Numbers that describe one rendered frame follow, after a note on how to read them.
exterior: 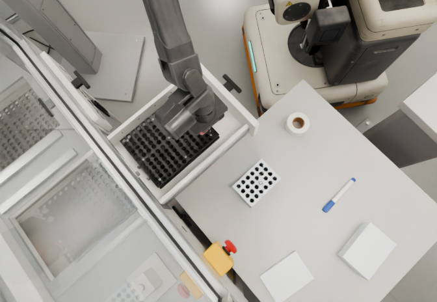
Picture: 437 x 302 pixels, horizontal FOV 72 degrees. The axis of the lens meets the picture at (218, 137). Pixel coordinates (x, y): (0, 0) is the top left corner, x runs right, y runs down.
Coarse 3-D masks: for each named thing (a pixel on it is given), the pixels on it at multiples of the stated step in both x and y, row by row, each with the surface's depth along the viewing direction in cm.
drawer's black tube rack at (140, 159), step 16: (144, 128) 86; (160, 128) 85; (128, 144) 88; (144, 144) 84; (160, 144) 84; (176, 144) 84; (192, 144) 84; (208, 144) 86; (144, 160) 83; (160, 160) 83; (176, 160) 86; (192, 160) 86; (160, 176) 85
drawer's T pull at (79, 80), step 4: (76, 72) 90; (80, 76) 90; (76, 80) 89; (80, 80) 89; (84, 80) 89; (72, 84) 89; (76, 84) 89; (80, 84) 89; (84, 84) 89; (76, 88) 89; (88, 88) 89
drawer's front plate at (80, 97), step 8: (40, 56) 90; (48, 56) 90; (48, 64) 89; (56, 64) 91; (56, 72) 88; (64, 72) 95; (64, 80) 88; (72, 80) 97; (72, 88) 87; (80, 96) 86; (80, 104) 85; (88, 104) 87; (88, 112) 85; (96, 112) 89; (96, 120) 85; (104, 120) 90; (104, 128) 91; (112, 128) 94
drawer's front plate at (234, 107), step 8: (208, 72) 86; (208, 80) 86; (216, 80) 85; (216, 88) 85; (224, 88) 84; (224, 96) 84; (232, 96) 84; (232, 104) 83; (240, 104) 83; (232, 112) 90; (240, 112) 83; (248, 112) 82; (240, 120) 89; (248, 120) 82; (256, 120) 82; (256, 128) 84
